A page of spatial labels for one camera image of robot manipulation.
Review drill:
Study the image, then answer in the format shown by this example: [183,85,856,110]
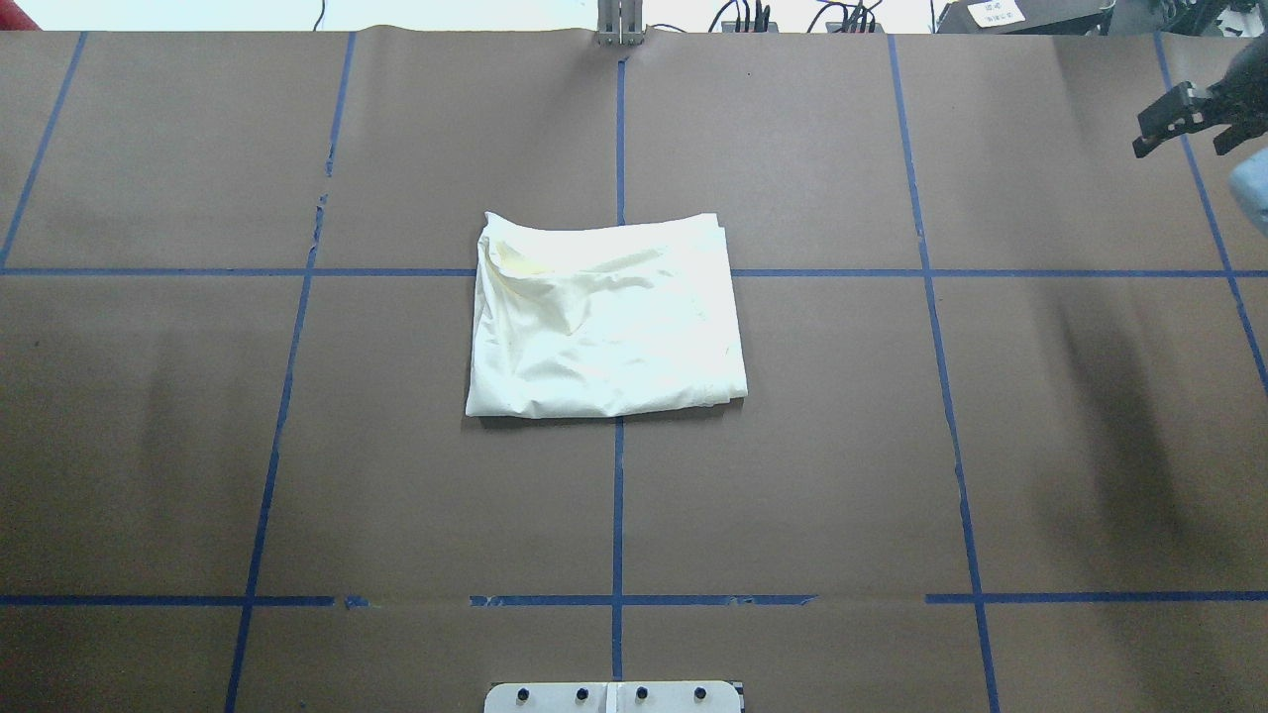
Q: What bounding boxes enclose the black background cables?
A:
[708,0,883,36]

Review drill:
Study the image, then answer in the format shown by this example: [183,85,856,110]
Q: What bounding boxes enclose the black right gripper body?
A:
[1206,41,1267,127]

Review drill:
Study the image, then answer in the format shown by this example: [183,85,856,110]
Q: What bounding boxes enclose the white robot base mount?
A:
[481,679,746,712]

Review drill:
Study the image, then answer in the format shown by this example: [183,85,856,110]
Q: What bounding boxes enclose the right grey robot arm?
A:
[1132,36,1267,235]

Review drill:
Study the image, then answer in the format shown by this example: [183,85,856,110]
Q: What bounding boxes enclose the grey camera stand post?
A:
[596,0,645,47]

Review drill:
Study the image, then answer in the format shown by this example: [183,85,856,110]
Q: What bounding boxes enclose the cream long-sleeve cat shirt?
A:
[464,212,749,419]

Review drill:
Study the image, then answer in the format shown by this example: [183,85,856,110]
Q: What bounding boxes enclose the black box with label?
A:
[935,1,1115,36]

